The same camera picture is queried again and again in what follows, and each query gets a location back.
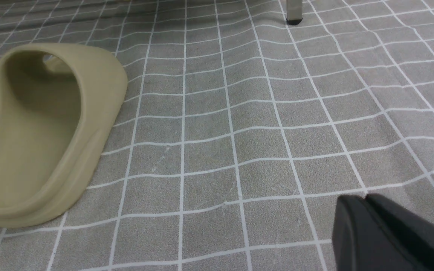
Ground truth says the silver metal shoe rack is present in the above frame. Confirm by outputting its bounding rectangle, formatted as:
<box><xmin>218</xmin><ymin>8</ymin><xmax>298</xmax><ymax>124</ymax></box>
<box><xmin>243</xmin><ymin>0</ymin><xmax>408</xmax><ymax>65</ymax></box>
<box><xmin>286</xmin><ymin>0</ymin><xmax>303</xmax><ymax>26</ymax></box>

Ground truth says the olive green right slipper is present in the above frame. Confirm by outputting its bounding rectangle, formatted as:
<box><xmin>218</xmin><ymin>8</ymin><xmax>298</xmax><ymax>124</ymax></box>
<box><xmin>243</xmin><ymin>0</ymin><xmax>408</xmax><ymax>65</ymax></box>
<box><xmin>0</xmin><ymin>43</ymin><xmax>128</xmax><ymax>228</ymax></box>

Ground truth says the grey white grid floor cloth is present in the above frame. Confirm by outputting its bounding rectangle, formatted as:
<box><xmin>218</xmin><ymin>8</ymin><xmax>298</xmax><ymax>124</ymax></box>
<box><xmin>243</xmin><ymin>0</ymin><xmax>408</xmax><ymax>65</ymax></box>
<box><xmin>0</xmin><ymin>0</ymin><xmax>434</xmax><ymax>271</ymax></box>

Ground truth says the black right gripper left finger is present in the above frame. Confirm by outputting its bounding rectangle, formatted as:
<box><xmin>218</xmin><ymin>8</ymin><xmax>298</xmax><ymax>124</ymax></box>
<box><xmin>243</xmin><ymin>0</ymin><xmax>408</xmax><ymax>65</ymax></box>
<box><xmin>332</xmin><ymin>195</ymin><xmax>423</xmax><ymax>271</ymax></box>

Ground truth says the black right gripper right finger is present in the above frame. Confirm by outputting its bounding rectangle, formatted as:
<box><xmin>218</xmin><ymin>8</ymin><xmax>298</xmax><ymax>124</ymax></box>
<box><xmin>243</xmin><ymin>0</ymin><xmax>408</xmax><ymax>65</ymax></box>
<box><xmin>365</xmin><ymin>194</ymin><xmax>434</xmax><ymax>271</ymax></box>

